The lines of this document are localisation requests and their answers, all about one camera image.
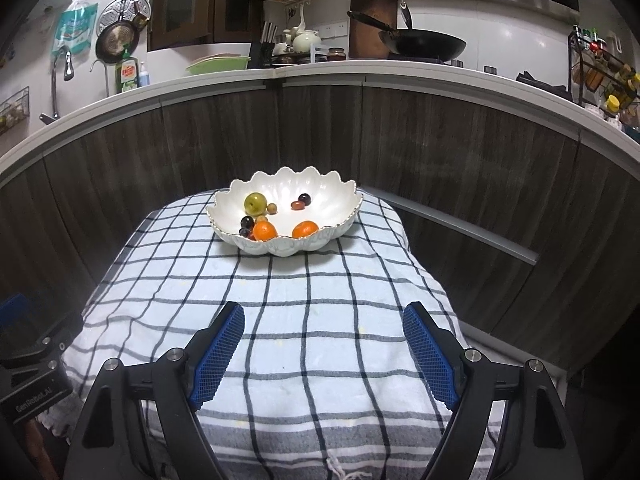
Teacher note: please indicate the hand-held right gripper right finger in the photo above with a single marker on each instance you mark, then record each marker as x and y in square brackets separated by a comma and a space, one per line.
[430, 360]

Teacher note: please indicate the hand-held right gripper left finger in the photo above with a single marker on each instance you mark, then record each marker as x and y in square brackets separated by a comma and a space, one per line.
[217, 360]

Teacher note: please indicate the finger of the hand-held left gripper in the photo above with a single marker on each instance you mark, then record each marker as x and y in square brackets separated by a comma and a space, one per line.
[15, 310]
[45, 342]

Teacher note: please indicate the orange mandarin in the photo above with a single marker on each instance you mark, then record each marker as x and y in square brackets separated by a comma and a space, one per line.
[264, 231]
[305, 230]

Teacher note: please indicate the tan longan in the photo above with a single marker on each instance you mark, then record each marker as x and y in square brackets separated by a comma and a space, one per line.
[271, 208]

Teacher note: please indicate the green plum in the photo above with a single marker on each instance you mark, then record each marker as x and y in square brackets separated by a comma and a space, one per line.
[255, 202]

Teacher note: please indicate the white scalloped bowl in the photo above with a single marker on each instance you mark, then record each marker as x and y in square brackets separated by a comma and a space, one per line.
[320, 195]

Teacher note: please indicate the white checkered cloth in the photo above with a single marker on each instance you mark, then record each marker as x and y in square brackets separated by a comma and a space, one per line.
[310, 320]

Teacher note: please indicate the wood-grain base cabinet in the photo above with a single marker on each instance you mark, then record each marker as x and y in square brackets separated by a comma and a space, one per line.
[450, 160]

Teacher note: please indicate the chrome kitchen faucet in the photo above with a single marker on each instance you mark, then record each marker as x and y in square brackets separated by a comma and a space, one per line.
[55, 90]

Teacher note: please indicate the thin gooseneck tap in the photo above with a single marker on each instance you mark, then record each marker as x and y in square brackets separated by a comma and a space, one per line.
[106, 80]

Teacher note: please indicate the green dish soap bottle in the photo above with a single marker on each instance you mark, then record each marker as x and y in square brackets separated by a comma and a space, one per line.
[128, 75]

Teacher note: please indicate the blue pump bottle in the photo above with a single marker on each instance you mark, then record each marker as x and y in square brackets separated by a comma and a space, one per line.
[144, 77]

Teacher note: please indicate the hanging frying pan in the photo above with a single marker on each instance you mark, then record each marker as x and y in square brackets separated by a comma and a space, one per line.
[116, 42]

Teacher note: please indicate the hanging plastic bag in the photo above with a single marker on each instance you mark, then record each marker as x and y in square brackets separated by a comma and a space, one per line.
[75, 30]

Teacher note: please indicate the green plastic basin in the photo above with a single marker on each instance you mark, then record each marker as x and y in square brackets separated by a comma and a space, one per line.
[217, 65]

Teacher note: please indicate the black stove grate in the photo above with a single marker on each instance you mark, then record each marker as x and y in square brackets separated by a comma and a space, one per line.
[545, 85]

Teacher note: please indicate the black knife block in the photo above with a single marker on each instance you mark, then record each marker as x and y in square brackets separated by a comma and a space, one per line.
[260, 52]

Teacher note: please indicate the round metal steamer rack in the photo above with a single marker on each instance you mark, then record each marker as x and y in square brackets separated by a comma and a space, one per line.
[112, 12]

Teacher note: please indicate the black wok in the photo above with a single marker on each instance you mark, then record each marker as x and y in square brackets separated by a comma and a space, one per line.
[430, 45]

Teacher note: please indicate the brown glass jar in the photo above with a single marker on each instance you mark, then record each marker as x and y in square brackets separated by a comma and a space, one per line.
[336, 54]

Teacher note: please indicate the white teapot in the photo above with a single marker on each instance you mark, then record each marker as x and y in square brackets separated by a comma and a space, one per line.
[306, 41]

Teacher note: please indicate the wooden cutting board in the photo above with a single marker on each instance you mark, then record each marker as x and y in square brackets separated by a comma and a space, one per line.
[365, 30]

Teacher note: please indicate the black spice rack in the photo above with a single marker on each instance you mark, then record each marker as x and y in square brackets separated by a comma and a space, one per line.
[605, 65]

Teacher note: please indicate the dark wooden wall cabinet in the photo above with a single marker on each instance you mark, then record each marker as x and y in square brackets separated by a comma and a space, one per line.
[185, 5]

